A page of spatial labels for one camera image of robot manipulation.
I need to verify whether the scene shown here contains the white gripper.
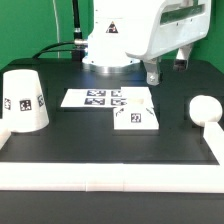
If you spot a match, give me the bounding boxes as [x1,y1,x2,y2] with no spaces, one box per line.
[125,0,211,85]

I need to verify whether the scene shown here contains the white lamp base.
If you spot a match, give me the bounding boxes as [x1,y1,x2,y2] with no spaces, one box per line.
[113,87,159,130]

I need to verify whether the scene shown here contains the white lamp bulb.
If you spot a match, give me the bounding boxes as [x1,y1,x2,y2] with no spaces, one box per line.
[189,95,223,127]

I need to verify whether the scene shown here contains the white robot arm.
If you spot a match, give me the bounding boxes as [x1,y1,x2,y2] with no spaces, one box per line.
[83,0,212,85]

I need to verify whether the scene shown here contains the white lamp shade cone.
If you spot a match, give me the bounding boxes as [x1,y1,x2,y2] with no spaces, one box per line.
[3,69,49,133]

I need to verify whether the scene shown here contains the white marker sheet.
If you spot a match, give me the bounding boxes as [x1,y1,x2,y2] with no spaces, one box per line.
[61,89,127,108]

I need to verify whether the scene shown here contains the white U-shaped fence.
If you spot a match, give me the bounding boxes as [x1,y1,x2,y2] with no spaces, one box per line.
[0,122,224,193]

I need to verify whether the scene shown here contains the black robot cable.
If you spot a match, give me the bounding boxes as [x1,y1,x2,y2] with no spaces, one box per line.
[32,0,89,62]

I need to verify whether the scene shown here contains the white thin cable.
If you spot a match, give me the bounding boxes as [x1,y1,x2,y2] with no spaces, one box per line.
[52,0,62,59]

